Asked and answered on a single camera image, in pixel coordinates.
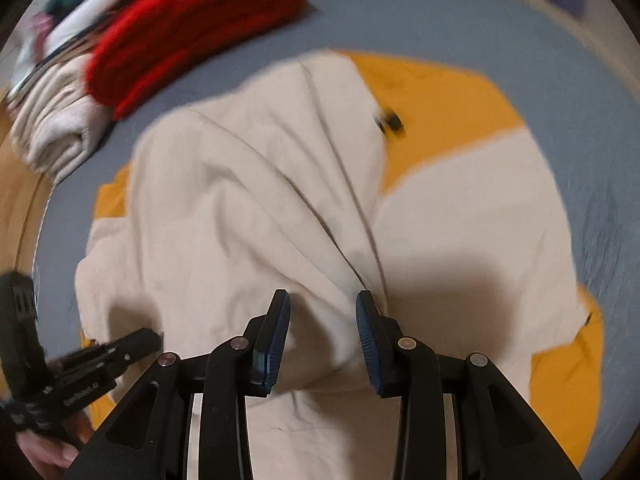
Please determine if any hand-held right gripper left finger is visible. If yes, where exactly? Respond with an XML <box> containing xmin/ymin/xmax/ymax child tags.
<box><xmin>65</xmin><ymin>289</ymin><xmax>292</xmax><ymax>480</ymax></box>

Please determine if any grey quilted mattress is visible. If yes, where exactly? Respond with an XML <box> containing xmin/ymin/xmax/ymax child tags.
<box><xmin>30</xmin><ymin>0</ymin><xmax>640</xmax><ymax>441</ymax></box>

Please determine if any cream fleece folded blanket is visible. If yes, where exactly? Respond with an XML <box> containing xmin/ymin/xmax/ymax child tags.
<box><xmin>10</xmin><ymin>52</ymin><xmax>118</xmax><ymax>183</ymax></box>

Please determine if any person's left hand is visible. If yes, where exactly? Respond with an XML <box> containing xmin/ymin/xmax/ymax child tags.
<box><xmin>15</xmin><ymin>410</ymin><xmax>97</xmax><ymax>480</ymax></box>

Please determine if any white folded quilt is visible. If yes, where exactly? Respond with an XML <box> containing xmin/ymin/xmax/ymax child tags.
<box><xmin>50</xmin><ymin>0</ymin><xmax>166</xmax><ymax>56</ymax></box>

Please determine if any red folded blanket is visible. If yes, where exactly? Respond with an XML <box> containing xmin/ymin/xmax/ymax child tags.
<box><xmin>86</xmin><ymin>0</ymin><xmax>308</xmax><ymax>121</ymax></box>

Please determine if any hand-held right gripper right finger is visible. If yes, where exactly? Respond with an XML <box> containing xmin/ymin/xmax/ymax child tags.
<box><xmin>355</xmin><ymin>290</ymin><xmax>583</xmax><ymax>480</ymax></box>

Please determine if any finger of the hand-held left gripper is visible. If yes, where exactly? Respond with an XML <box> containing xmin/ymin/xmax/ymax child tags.
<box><xmin>50</xmin><ymin>328</ymin><xmax>163</xmax><ymax>380</ymax></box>

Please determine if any wooden bed frame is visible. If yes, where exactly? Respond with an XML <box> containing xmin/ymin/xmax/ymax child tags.
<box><xmin>0</xmin><ymin>80</ymin><xmax>56</xmax><ymax>281</ymax></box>

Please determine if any beige and orange jacket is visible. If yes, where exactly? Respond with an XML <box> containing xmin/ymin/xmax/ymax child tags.
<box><xmin>75</xmin><ymin>50</ymin><xmax>606</xmax><ymax>480</ymax></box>

